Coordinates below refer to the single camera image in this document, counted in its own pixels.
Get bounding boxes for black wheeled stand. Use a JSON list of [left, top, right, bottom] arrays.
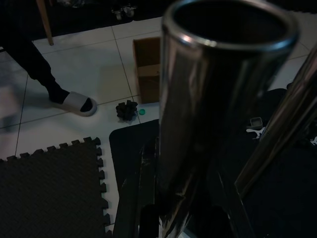
[[110, 2, 137, 21]]

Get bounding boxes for dark grey foam puzzle mat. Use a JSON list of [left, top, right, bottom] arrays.
[[0, 137, 112, 238]]

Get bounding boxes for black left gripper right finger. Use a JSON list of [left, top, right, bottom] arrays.
[[195, 161, 251, 238]]

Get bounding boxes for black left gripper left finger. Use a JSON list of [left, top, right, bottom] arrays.
[[112, 137, 160, 238]]

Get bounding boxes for wooden table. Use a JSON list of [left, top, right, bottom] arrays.
[[36, 0, 54, 47]]

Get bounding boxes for brown cardboard box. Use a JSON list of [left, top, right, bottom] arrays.
[[133, 36, 162, 104]]

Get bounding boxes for grey and white plastic clip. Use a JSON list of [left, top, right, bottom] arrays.
[[246, 117, 267, 133]]

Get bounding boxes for person's leg black trousers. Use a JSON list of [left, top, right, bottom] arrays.
[[0, 0, 87, 112]]

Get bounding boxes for white dustpan metal handle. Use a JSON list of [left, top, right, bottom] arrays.
[[158, 0, 300, 238]]

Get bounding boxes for black rug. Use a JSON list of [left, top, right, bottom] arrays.
[[108, 88, 317, 238]]

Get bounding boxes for white slipper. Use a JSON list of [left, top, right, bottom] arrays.
[[49, 91, 98, 118]]

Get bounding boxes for black spiky plastic lump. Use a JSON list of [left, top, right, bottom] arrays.
[[115, 100, 138, 122]]

